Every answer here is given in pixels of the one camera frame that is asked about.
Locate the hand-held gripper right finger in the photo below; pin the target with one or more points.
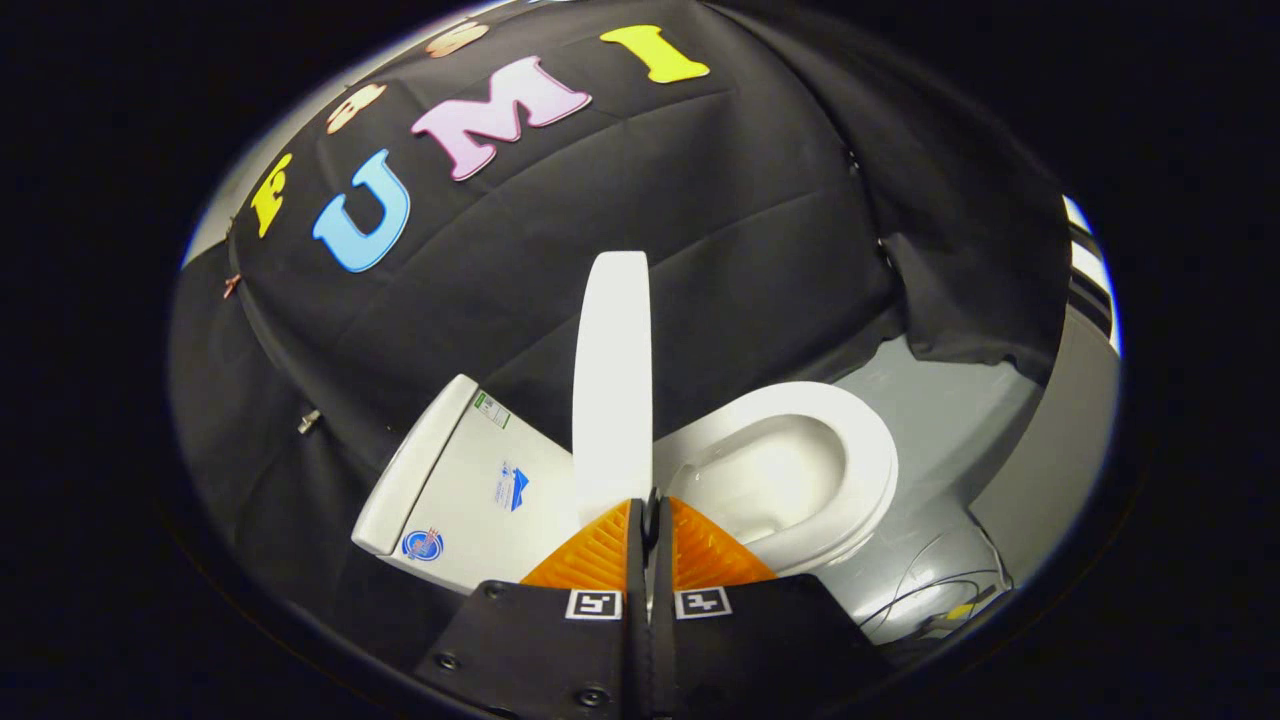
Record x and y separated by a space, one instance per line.
760 650

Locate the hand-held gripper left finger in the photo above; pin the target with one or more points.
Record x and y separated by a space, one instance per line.
540 650

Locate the white toilet lid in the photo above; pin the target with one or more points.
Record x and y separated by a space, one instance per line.
612 390

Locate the white ceramic toilet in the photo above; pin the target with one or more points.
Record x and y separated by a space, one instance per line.
470 500

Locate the white toilet seat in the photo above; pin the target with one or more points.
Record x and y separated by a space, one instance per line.
870 470

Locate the silver metal clip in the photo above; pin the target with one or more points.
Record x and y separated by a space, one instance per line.
308 421

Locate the grey cabinet panel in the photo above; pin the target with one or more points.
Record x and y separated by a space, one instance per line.
1060 450

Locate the black backdrop cloth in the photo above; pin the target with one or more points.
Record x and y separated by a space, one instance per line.
620 220

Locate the orange clip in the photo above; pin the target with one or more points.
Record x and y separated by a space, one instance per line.
232 285

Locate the black and white striped steps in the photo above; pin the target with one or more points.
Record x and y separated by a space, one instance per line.
1092 270

